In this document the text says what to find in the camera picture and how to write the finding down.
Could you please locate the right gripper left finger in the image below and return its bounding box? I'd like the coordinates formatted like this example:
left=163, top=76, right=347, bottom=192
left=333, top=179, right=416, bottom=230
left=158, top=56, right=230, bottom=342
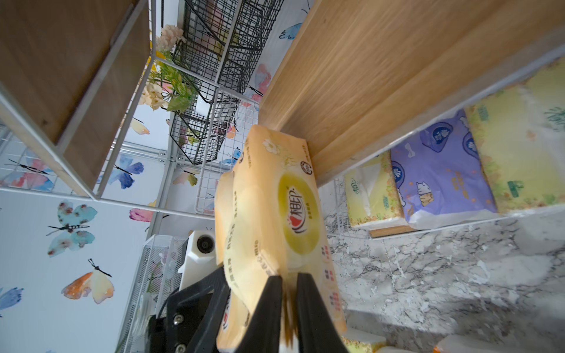
left=235, top=276, right=283, bottom=353

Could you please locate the yellow green tissue pack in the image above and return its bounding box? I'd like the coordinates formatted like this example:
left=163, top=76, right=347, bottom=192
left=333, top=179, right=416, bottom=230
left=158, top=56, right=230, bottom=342
left=341, top=328, right=387, bottom=353

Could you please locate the black wire wall basket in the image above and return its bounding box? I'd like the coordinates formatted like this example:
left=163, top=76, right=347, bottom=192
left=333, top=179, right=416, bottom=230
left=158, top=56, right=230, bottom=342
left=171, top=1, right=283, bottom=165

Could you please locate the white pot with flowers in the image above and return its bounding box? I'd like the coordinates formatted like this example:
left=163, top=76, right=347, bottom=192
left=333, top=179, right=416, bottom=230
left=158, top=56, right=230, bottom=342
left=138, top=24, right=197, bottom=112

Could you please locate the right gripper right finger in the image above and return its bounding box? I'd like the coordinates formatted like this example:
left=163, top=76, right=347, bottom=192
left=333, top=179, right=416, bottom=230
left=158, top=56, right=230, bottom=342
left=297, top=273, right=348, bottom=353

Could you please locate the white wire wall basket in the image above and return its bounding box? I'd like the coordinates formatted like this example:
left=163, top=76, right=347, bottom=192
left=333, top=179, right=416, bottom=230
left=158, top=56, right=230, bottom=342
left=115, top=235, right=186, bottom=352

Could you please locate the purple tissue pack bottom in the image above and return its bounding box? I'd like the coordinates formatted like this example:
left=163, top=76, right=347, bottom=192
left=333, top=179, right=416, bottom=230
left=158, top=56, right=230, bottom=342
left=391, top=110, right=498, bottom=229

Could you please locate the beige tissue pack shelf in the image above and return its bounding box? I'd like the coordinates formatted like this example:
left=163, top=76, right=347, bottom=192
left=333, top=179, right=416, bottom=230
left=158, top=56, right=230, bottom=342
left=215, top=125, right=347, bottom=352

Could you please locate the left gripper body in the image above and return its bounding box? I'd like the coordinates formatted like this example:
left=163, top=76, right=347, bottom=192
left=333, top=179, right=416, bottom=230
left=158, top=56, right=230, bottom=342
left=145, top=305, right=185, bottom=353

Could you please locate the white wire wooden shelf rack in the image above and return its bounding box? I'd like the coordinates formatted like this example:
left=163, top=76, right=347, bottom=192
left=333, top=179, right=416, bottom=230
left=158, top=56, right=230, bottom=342
left=0, top=0, right=565, bottom=241

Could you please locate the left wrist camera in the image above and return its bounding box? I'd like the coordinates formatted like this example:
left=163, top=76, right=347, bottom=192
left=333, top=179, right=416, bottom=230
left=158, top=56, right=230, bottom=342
left=177, top=230, right=217, bottom=291

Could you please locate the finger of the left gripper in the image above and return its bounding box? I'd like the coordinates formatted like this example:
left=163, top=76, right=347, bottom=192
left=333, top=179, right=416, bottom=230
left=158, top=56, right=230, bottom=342
left=166, top=267, right=230, bottom=352

